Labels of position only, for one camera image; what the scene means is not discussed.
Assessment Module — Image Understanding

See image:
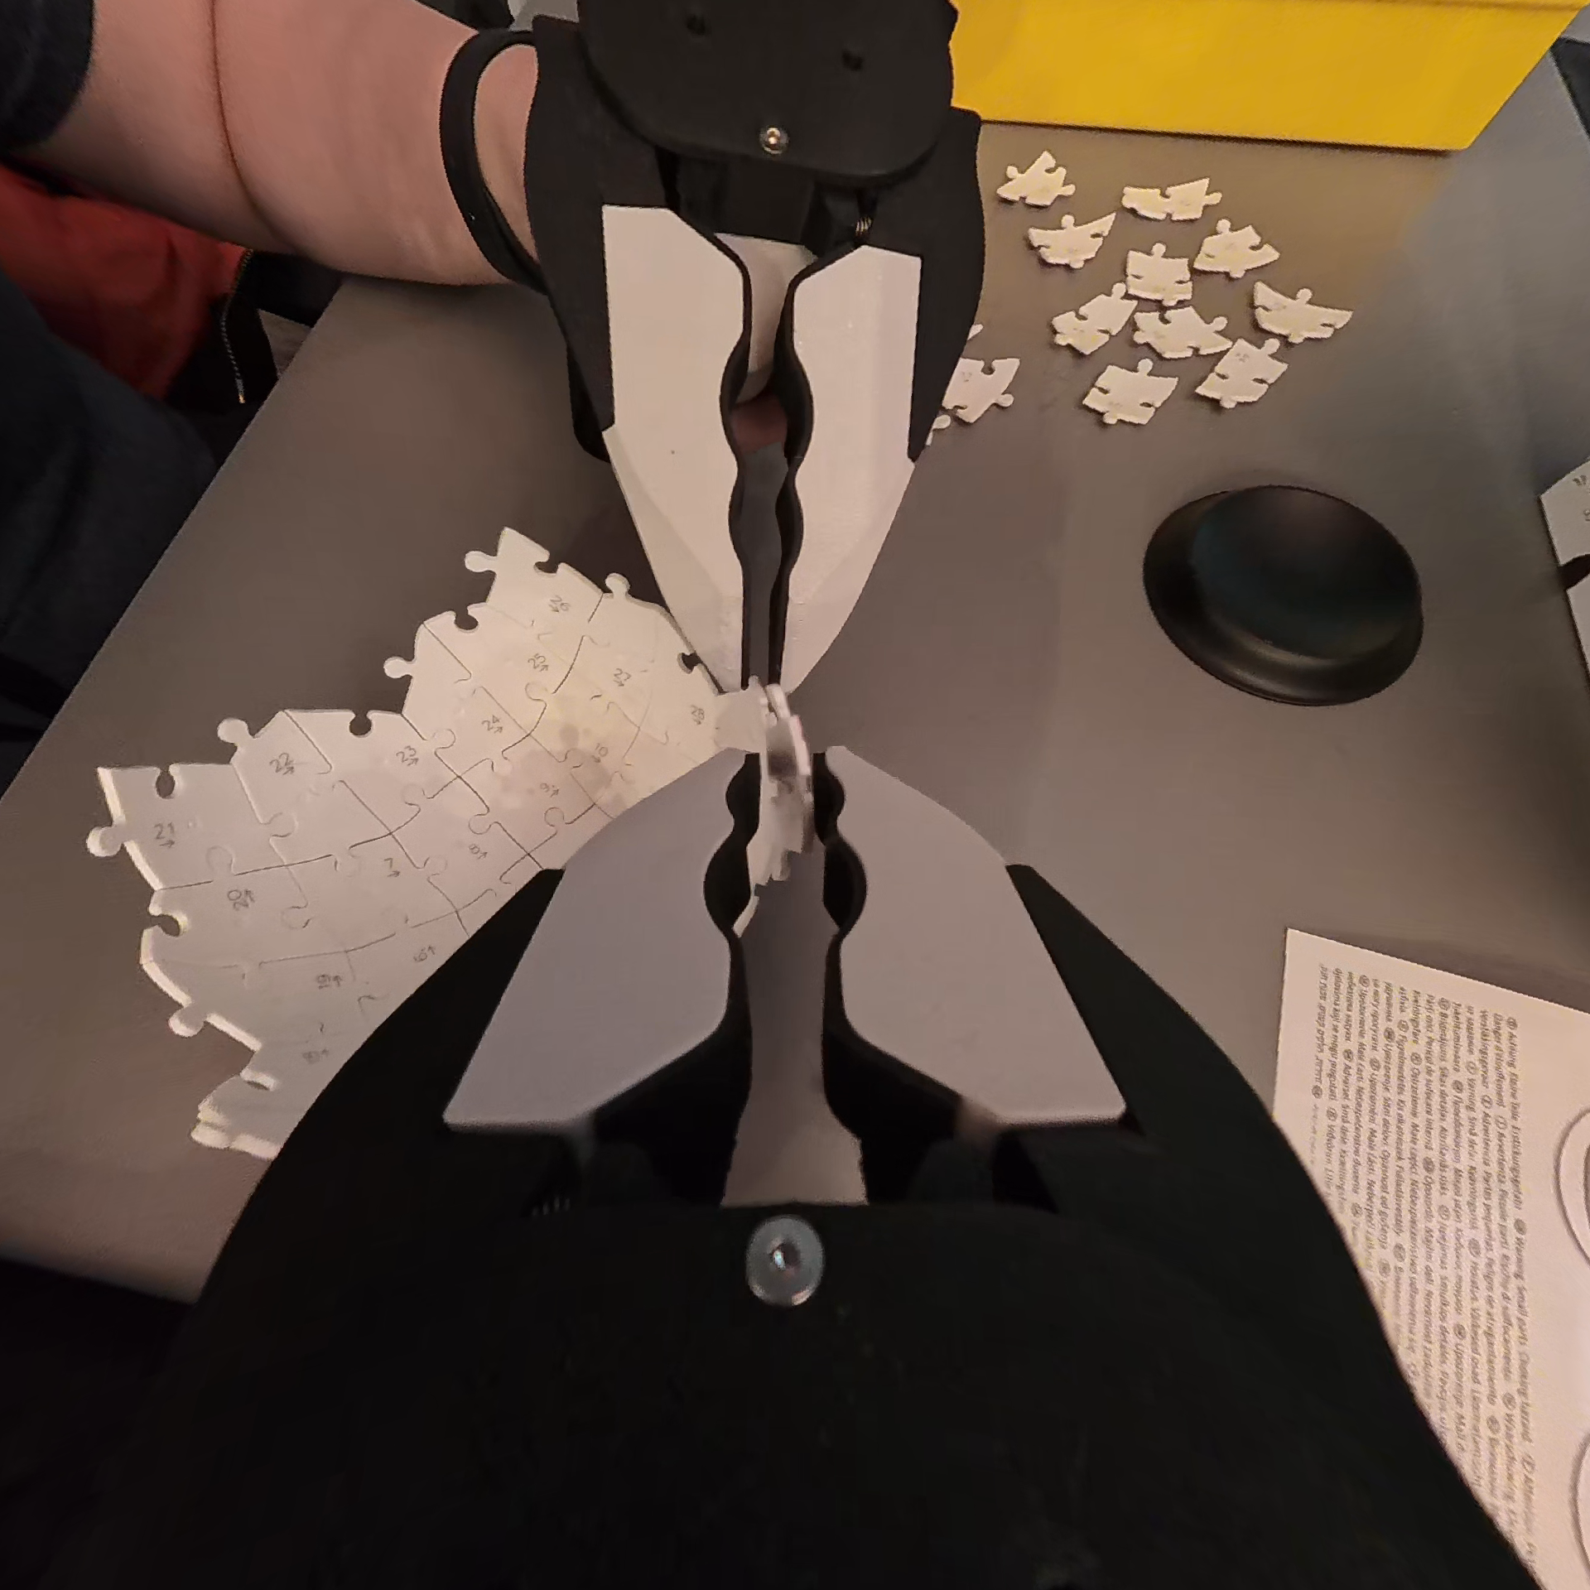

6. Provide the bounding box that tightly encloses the person's dark blue shirt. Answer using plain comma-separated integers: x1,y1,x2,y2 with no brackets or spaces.
0,272,220,783

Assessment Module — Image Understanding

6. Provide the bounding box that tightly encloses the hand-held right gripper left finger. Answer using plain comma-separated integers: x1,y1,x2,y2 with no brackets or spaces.
443,751,759,1200

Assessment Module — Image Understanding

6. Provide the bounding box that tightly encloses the person's left forearm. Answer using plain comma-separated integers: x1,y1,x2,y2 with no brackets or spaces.
0,0,250,231

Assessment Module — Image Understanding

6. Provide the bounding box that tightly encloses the black round ball stand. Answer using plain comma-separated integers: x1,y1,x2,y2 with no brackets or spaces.
1144,486,1426,708

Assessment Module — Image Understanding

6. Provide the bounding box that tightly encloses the half built puzzle ball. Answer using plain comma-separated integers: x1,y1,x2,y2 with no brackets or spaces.
85,528,773,1162

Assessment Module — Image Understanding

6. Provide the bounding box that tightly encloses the white instruction leaflet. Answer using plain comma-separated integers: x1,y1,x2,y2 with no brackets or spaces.
1272,925,1590,1590

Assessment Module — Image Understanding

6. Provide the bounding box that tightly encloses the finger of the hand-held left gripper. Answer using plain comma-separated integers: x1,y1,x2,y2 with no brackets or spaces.
600,202,763,685
774,244,928,691

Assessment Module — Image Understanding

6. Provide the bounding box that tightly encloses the colourful puzzle box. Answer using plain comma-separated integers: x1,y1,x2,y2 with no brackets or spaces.
1537,460,1590,685

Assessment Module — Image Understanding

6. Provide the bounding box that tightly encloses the small curved puzzle piece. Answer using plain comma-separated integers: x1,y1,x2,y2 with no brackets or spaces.
714,675,824,933

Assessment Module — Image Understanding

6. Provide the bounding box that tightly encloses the pile of white puzzle pieces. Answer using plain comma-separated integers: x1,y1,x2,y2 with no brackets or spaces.
926,149,1354,429

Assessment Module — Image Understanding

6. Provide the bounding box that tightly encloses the person's left hand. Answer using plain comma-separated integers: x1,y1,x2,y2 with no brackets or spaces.
218,0,549,289

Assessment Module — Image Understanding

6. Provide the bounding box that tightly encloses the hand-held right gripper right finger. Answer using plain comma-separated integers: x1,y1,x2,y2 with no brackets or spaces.
820,745,1128,1200

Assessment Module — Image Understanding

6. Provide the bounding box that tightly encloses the yellow plastic bin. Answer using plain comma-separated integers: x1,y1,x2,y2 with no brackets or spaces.
950,0,1579,153

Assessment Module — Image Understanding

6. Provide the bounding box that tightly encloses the black jacket with orange lining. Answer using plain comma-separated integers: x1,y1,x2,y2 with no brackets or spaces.
0,166,280,410

